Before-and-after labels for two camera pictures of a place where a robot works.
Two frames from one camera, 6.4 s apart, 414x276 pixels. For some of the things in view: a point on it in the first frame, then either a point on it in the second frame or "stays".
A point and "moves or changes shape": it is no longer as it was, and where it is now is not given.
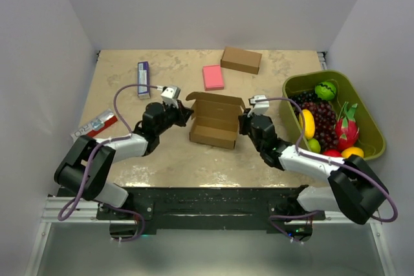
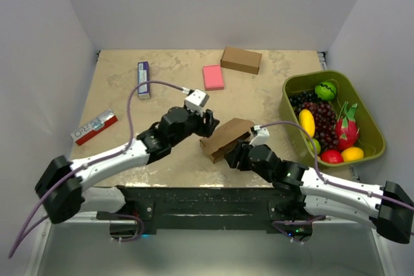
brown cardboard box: [215, 119] moves or changes shape
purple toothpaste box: [143, 76] stays
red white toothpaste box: [107, 119] stays
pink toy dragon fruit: [347, 130] stays
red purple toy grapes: [325, 123] stays
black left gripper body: [173, 116] -> [196, 124]
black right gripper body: [244, 127] -> [244, 163]
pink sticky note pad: [213, 77] stays
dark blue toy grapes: [304, 97] stays
